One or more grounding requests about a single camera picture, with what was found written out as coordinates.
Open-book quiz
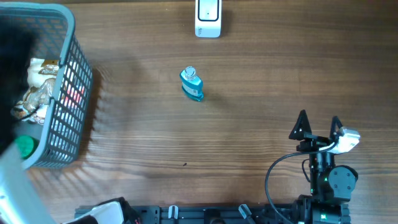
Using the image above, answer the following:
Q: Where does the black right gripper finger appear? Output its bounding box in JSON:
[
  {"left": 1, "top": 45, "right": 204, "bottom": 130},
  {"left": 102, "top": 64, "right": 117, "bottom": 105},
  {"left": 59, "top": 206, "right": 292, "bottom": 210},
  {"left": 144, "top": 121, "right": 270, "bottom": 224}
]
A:
[
  {"left": 289, "top": 110, "right": 312, "bottom": 140},
  {"left": 330, "top": 116, "right": 343, "bottom": 140}
]

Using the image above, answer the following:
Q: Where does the blue mouthwash bottle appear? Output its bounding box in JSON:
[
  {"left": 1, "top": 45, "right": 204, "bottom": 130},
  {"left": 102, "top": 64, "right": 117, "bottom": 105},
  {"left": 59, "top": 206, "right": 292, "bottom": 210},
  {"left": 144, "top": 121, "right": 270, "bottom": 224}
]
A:
[{"left": 180, "top": 66, "right": 204, "bottom": 101}]

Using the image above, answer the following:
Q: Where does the red black snack pouch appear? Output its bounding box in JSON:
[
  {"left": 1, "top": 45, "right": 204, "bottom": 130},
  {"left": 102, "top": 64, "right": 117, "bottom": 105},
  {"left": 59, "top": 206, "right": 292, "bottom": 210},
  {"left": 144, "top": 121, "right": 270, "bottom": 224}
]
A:
[{"left": 61, "top": 62, "right": 85, "bottom": 109}]

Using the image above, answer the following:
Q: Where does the green lid jar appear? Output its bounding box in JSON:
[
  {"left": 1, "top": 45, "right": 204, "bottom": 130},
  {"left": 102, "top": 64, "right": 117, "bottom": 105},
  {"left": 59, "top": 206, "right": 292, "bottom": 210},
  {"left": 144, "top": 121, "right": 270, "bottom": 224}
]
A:
[{"left": 14, "top": 135, "right": 39, "bottom": 159}]

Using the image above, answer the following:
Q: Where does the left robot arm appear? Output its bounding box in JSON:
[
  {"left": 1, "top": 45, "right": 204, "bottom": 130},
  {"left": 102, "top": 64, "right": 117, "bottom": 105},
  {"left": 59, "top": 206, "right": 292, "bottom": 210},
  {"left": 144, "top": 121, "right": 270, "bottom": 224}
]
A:
[{"left": 1, "top": 21, "right": 55, "bottom": 223}]

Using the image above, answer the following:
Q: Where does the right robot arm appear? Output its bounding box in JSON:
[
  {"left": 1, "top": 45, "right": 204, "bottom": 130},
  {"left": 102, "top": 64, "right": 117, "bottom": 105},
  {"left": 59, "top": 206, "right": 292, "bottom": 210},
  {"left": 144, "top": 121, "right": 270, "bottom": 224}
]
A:
[{"left": 289, "top": 110, "right": 361, "bottom": 223}]

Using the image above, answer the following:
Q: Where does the white barcode scanner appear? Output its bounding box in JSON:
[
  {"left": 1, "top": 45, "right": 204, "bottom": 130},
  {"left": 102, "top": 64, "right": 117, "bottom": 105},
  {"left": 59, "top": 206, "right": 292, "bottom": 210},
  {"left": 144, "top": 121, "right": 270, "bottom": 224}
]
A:
[{"left": 195, "top": 0, "right": 222, "bottom": 39}]

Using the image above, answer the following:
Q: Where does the grey plastic mesh basket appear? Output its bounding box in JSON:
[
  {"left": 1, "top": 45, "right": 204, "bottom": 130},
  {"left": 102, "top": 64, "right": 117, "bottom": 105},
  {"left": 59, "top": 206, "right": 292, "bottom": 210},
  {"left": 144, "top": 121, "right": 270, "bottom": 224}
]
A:
[{"left": 1, "top": 2, "right": 93, "bottom": 169}]

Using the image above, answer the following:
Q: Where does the beige snack bag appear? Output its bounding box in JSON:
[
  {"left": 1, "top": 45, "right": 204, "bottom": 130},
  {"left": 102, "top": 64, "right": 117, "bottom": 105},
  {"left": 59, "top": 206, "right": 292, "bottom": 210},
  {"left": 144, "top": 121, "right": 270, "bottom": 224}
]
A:
[{"left": 11, "top": 58, "right": 59, "bottom": 125}]

